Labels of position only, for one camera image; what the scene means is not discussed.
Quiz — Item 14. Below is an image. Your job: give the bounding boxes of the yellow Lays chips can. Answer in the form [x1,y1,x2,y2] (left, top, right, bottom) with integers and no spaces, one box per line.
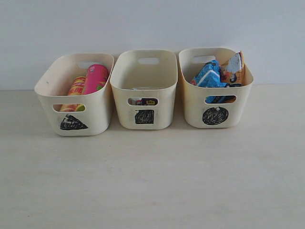
[60,76,86,112]

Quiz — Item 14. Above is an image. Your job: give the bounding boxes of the purple drink carton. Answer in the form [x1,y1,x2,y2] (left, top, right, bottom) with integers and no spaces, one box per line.
[141,98,158,106]

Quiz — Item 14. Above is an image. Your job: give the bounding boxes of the cream plastic bin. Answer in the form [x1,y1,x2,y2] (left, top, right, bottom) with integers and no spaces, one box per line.
[178,47,254,128]
[110,50,178,130]
[34,53,115,136]

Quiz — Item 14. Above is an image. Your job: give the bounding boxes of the left cream plastic bin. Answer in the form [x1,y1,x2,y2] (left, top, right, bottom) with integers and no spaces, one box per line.
[34,53,115,136]

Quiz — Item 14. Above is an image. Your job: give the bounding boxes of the white milk carton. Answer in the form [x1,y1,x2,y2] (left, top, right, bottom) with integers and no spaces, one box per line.
[128,98,142,106]

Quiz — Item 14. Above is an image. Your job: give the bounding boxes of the blue instant noodle packet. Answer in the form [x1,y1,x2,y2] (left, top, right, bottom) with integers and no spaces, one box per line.
[190,60,229,104]

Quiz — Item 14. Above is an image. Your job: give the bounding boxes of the right cream plastic bin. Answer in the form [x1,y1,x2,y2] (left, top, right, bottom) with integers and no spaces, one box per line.
[178,47,254,128]

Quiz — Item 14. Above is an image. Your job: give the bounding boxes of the pink Lays chips can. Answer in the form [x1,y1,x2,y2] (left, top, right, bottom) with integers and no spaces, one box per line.
[81,64,109,98]

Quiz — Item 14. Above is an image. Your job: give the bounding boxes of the middle cream plastic bin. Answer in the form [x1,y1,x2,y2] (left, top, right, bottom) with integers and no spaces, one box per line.
[110,50,178,130]

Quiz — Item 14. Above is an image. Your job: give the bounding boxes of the orange black noodle packet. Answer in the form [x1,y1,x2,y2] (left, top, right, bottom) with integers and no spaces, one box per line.
[216,51,244,88]

